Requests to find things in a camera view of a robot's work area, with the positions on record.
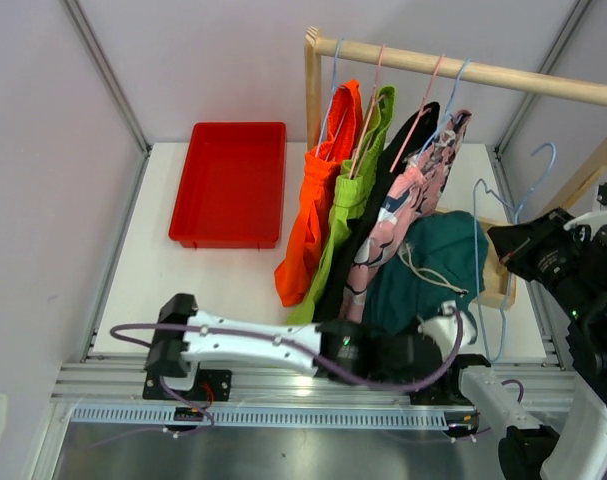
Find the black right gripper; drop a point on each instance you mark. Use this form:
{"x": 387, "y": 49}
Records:
{"x": 516, "y": 245}

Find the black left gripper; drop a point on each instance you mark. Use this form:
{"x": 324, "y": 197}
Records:
{"x": 412, "y": 335}

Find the teal drawstring shorts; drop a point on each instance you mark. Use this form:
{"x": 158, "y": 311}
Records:
{"x": 440, "y": 258}

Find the pink patterned shorts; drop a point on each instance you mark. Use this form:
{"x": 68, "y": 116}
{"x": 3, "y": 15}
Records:
{"x": 413, "y": 194}

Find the black shorts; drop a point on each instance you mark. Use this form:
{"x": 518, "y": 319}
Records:
{"x": 389, "y": 166}

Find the pink hanger of black shorts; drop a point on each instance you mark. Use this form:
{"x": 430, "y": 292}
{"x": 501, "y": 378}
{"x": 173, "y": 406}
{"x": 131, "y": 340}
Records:
{"x": 419, "y": 114}

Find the lime green shorts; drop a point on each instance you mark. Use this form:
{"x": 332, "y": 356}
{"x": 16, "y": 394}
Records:
{"x": 350, "y": 196}

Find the pink hanger of green shorts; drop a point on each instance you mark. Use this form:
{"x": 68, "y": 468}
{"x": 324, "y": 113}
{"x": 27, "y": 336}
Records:
{"x": 372, "y": 100}

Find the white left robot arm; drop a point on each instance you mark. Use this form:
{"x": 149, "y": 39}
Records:
{"x": 341, "y": 350}

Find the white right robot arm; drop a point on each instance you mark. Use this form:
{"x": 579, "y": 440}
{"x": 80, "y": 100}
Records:
{"x": 527, "y": 448}

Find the orange shorts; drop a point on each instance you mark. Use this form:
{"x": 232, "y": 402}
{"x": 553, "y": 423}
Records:
{"x": 323, "y": 162}

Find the blue hanger of orange shorts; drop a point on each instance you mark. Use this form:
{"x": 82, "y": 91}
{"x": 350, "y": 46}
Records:
{"x": 334, "y": 86}

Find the wooden clothes rack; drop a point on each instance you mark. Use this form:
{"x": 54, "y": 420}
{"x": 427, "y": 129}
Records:
{"x": 317, "y": 46}

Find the red plastic bin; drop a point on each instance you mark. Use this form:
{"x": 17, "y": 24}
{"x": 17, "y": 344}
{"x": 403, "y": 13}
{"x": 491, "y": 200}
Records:
{"x": 230, "y": 195}

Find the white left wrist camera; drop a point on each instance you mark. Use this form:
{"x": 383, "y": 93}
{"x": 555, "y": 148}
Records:
{"x": 443, "y": 327}

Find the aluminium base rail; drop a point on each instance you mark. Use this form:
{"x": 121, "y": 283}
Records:
{"x": 111, "y": 390}

